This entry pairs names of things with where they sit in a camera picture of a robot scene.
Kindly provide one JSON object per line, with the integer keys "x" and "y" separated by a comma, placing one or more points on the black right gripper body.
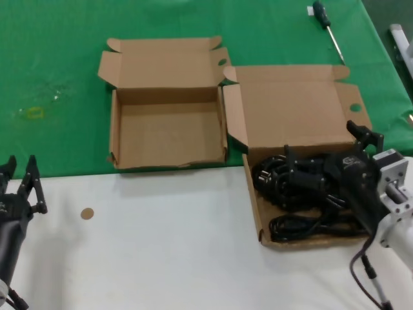
{"x": 358, "y": 184}

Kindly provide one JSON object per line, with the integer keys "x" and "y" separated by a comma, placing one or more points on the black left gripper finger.
{"x": 32, "y": 181}
{"x": 8, "y": 174}

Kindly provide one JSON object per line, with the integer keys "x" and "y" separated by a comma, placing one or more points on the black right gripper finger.
{"x": 369, "y": 139}
{"x": 306, "y": 177}

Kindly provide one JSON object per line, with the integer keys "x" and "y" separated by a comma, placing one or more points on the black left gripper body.
{"x": 11, "y": 226}

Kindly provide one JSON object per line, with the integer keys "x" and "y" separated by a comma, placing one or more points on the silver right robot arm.
{"x": 397, "y": 226}

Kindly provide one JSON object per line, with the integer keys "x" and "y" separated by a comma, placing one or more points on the brown cardboard box with round hole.
{"x": 290, "y": 106}

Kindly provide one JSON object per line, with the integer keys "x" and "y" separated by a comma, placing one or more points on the empty-type brown cardboard box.
{"x": 167, "y": 129}

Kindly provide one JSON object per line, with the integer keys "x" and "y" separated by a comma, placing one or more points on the small white clip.
{"x": 410, "y": 118}

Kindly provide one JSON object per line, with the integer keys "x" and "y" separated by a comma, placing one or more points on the brown cardboard disc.
{"x": 87, "y": 213}

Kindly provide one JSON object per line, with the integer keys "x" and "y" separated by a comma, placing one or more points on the yellow rubber band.
{"x": 29, "y": 113}

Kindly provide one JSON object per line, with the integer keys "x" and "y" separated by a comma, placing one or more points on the grey white metal profile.
{"x": 398, "y": 35}

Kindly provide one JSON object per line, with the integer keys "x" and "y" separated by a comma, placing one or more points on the green tablecloth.
{"x": 48, "y": 48}

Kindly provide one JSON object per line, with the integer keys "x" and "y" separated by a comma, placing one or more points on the small white paper tag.
{"x": 310, "y": 11}

